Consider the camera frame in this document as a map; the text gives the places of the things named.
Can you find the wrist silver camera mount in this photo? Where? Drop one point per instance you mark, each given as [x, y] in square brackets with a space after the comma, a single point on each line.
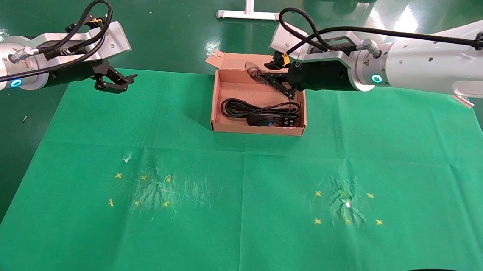
[114, 37]
[282, 38]

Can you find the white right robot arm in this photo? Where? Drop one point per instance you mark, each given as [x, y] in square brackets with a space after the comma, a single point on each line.
[442, 64]

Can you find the open brown cardboard box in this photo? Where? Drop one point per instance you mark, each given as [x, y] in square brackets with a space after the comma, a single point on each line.
[250, 129]

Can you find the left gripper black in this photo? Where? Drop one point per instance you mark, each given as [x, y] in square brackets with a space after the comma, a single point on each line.
[71, 72]

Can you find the right wrist silver camera mount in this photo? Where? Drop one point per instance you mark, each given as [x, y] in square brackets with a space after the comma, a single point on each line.
[282, 38]

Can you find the left wrist silver camera mount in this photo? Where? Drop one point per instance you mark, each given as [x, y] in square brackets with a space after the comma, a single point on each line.
[114, 37]

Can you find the green table cloth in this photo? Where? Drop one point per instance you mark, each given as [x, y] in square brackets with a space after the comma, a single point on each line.
[240, 216]

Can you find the white stand base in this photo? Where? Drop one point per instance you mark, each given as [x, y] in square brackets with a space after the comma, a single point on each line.
[250, 15]

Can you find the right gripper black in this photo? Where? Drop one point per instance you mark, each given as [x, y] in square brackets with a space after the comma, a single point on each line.
[322, 77]

